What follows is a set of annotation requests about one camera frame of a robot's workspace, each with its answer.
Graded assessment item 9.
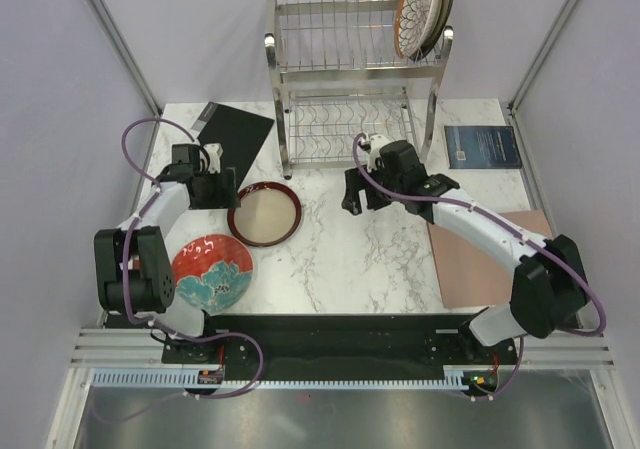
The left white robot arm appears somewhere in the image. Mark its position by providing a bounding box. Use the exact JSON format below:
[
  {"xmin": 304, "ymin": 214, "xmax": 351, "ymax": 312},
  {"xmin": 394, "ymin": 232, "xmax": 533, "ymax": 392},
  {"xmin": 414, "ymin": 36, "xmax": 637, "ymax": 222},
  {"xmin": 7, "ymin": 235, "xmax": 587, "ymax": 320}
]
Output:
[{"xmin": 94, "ymin": 143, "xmax": 239, "ymax": 362}]

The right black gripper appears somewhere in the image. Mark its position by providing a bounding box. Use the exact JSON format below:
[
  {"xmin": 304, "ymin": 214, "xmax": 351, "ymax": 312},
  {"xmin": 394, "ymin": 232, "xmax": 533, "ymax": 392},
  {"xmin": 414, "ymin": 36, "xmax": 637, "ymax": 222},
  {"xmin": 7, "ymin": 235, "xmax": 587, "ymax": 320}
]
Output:
[{"xmin": 341, "ymin": 161, "xmax": 404, "ymax": 215}]

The red plate with teal flower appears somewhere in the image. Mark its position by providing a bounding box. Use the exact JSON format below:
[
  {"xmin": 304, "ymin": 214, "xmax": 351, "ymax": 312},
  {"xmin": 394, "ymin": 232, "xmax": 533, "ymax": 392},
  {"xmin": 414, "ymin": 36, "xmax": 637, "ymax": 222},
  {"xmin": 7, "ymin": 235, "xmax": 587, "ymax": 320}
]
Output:
[{"xmin": 171, "ymin": 234, "xmax": 254, "ymax": 316}]

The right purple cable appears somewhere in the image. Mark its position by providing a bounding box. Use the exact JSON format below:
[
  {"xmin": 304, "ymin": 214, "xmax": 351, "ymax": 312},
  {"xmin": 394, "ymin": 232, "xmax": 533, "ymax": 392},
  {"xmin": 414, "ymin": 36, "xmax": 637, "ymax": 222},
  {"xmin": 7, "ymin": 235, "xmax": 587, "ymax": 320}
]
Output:
[{"xmin": 352, "ymin": 135, "xmax": 607, "ymax": 403}]

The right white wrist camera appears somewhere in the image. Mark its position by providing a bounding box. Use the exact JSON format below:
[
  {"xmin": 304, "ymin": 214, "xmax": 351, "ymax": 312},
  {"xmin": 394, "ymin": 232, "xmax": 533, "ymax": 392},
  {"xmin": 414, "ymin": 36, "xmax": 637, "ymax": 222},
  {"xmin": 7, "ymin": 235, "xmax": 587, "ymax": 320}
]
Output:
[{"xmin": 358, "ymin": 134, "xmax": 390, "ymax": 172}]

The pink rectangular mat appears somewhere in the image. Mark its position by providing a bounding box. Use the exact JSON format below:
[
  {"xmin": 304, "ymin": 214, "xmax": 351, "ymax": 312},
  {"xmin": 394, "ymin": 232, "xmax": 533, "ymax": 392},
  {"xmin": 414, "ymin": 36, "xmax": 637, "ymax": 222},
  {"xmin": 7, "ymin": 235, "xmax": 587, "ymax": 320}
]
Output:
[{"xmin": 429, "ymin": 204, "xmax": 551, "ymax": 309}]

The white petal pattern plate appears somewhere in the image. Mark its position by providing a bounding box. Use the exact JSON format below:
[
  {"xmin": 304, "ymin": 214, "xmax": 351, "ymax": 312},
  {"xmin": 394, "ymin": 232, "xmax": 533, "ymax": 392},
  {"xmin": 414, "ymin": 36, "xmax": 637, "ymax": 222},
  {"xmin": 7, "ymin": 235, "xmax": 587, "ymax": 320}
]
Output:
[{"xmin": 394, "ymin": 0, "xmax": 442, "ymax": 58}]

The white slotted cable duct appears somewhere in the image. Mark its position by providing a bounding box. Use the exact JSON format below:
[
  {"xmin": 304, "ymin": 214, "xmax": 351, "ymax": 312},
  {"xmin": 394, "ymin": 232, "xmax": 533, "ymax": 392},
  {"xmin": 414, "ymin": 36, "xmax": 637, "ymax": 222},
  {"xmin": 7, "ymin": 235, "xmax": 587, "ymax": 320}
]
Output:
[{"xmin": 91, "ymin": 366, "xmax": 488, "ymax": 391}]

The stainless steel dish rack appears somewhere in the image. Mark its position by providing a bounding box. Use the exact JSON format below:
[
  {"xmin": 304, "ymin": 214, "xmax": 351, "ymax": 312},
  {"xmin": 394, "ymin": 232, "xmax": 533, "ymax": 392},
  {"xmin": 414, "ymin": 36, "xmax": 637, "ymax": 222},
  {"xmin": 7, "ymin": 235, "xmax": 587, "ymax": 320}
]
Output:
[{"xmin": 264, "ymin": 0, "xmax": 454, "ymax": 178}]

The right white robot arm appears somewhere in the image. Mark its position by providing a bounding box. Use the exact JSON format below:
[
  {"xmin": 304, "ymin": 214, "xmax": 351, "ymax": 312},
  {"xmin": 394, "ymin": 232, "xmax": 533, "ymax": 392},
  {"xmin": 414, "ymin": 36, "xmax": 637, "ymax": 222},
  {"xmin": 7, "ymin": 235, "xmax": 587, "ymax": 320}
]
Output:
[{"xmin": 342, "ymin": 133, "xmax": 590, "ymax": 363}]

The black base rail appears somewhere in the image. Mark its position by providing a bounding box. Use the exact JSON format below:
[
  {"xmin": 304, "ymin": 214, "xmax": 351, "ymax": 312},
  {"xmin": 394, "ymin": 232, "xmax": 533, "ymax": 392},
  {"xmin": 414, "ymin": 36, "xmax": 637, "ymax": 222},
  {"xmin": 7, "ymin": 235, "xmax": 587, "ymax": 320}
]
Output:
[{"xmin": 162, "ymin": 314, "xmax": 517, "ymax": 379}]

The black rimmed beige plate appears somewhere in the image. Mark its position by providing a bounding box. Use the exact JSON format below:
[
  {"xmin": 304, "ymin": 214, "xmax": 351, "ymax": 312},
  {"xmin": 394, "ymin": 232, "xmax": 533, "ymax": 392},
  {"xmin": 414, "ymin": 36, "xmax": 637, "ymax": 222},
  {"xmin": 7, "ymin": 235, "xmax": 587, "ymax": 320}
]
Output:
[{"xmin": 411, "ymin": 0, "xmax": 453, "ymax": 62}]

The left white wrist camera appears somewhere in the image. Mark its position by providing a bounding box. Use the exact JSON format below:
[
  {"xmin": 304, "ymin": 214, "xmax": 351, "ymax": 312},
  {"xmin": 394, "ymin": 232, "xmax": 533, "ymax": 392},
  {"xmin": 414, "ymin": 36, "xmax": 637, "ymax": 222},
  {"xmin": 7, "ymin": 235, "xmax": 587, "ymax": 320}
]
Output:
[{"xmin": 200, "ymin": 143, "xmax": 223, "ymax": 173}]

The dark red rimmed plate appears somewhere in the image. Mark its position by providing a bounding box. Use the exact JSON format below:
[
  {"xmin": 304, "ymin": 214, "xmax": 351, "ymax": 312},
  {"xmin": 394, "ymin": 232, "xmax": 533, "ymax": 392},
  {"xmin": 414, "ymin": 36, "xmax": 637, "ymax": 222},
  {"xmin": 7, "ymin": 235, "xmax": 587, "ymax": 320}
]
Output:
[{"xmin": 227, "ymin": 181, "xmax": 302, "ymax": 247}]

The black notebook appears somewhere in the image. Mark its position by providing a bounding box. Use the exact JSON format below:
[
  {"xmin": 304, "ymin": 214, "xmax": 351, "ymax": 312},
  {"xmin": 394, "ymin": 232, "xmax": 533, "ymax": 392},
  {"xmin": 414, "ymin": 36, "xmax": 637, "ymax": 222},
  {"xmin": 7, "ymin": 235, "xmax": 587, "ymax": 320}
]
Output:
[{"xmin": 191, "ymin": 102, "xmax": 274, "ymax": 189}]

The purple cable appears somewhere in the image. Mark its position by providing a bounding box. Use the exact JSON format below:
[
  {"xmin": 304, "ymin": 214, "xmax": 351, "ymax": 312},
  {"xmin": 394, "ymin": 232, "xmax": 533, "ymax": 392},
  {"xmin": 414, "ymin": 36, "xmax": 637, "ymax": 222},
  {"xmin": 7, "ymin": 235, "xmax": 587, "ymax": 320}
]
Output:
[
  {"xmin": 352, "ymin": 135, "xmax": 607, "ymax": 403},
  {"xmin": 92, "ymin": 116, "xmax": 267, "ymax": 427}
]

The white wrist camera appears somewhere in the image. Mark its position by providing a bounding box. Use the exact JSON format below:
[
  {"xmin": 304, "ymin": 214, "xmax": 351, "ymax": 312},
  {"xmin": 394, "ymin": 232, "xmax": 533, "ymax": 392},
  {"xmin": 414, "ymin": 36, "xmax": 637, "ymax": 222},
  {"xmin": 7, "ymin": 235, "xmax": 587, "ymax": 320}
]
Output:
[
  {"xmin": 200, "ymin": 143, "xmax": 223, "ymax": 173},
  {"xmin": 358, "ymin": 134, "xmax": 390, "ymax": 172}
]

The dark blue card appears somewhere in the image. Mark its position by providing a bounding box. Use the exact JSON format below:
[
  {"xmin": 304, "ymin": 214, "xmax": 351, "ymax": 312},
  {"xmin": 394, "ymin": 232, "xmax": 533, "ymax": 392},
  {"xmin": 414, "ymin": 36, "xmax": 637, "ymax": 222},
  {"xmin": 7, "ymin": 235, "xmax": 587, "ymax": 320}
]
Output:
[{"xmin": 444, "ymin": 125, "xmax": 522, "ymax": 170}]

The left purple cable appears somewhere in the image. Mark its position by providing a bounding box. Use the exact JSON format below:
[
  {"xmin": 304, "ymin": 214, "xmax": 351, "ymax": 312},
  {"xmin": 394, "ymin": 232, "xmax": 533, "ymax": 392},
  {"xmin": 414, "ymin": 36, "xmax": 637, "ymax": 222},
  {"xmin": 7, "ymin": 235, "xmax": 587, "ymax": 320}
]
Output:
[{"xmin": 92, "ymin": 116, "xmax": 267, "ymax": 427}]

